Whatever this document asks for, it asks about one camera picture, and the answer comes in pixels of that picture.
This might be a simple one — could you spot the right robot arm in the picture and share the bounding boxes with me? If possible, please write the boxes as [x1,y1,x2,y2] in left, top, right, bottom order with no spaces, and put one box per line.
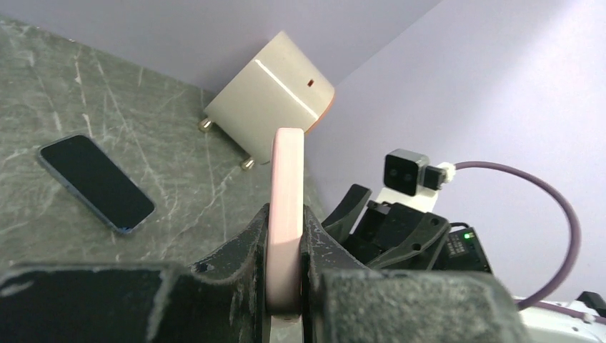
[322,184,605,342]

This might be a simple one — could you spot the cream cylindrical drawer box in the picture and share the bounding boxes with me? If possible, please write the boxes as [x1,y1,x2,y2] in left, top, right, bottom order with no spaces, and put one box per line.
[198,31,336,170]

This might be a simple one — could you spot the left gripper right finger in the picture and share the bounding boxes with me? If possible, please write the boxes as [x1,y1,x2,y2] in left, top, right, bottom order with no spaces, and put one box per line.
[301,207,530,342]

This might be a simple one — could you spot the dark blue-edged phone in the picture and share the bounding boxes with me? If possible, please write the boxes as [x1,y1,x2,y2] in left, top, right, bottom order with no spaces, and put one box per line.
[38,134,156,234]

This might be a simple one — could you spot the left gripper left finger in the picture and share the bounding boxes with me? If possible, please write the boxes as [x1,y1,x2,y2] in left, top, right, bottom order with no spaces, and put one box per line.
[1,206,270,342]

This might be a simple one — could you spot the pink phone case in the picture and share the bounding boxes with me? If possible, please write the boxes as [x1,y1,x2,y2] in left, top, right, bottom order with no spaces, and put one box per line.
[265,128,304,324]

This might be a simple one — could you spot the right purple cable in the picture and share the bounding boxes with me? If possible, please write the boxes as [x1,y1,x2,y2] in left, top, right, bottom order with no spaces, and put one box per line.
[452,161,606,320]

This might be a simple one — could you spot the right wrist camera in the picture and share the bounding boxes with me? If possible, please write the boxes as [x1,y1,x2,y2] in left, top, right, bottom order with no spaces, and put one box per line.
[375,149,456,213]

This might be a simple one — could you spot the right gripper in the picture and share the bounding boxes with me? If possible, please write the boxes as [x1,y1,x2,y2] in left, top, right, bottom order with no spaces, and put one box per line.
[322,184,451,270]

